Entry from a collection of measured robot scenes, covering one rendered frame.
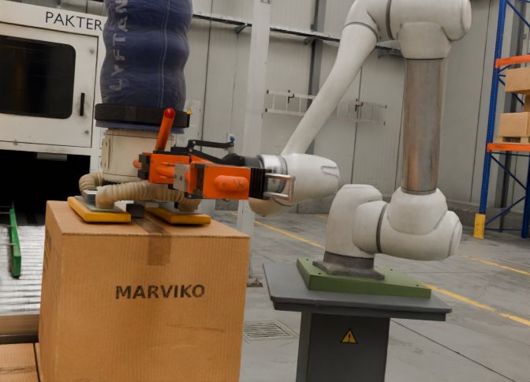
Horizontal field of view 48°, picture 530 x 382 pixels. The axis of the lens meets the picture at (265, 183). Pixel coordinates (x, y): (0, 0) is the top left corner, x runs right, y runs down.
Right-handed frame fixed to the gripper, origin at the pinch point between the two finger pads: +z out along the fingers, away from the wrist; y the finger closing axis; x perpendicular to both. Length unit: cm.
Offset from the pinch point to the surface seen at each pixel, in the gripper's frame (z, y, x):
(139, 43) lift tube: 4.3, -27.7, 15.8
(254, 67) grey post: -162, -76, 339
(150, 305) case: 2.2, 29.1, -2.1
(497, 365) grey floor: -241, 108, 126
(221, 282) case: -13.1, 24.2, -2.5
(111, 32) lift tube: 9.8, -30.0, 21.6
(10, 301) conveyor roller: 25, 54, 99
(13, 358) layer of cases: 26, 54, 41
